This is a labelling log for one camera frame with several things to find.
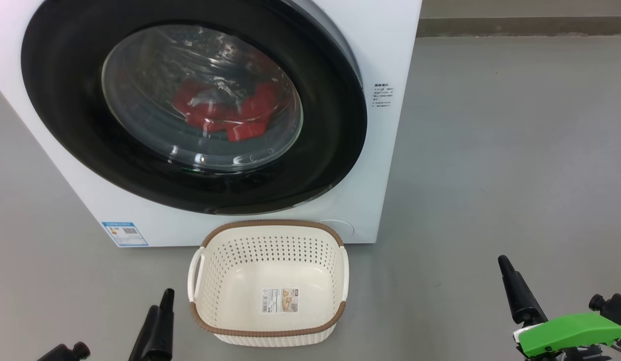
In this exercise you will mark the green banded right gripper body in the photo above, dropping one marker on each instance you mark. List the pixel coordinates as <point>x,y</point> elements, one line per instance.
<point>566,331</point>

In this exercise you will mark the blue energy label sticker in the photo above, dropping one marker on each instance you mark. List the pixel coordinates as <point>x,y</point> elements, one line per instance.
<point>125,234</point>

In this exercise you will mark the white printed product label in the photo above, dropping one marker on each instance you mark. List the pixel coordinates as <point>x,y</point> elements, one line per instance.
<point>280,301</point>

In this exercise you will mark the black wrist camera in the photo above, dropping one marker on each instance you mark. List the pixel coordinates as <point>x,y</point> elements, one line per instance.
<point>616,307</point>
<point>64,352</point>

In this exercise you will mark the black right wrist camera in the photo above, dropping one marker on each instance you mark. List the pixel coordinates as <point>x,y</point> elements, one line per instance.
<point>616,307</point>

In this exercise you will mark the round white filter cover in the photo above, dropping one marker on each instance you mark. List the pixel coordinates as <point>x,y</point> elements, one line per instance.
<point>340,228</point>

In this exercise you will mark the cream basket with brown rim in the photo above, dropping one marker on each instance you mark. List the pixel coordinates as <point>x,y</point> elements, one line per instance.
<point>270,273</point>

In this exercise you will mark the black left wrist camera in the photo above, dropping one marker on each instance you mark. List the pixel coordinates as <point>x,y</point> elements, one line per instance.
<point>64,352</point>

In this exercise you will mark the glass washing machine door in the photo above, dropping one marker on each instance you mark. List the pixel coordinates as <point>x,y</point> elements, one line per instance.
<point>320,150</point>

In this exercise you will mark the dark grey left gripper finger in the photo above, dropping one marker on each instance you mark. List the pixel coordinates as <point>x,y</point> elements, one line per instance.
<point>142,341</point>
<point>166,326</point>

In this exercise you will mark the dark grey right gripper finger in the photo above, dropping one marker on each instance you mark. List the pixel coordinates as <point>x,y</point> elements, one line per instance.
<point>523,301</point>

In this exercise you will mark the white front-load washing machine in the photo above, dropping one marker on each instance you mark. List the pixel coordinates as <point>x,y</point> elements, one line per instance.
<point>49,165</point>

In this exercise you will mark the small black text sticker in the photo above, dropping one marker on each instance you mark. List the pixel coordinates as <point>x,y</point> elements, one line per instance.
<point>383,98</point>

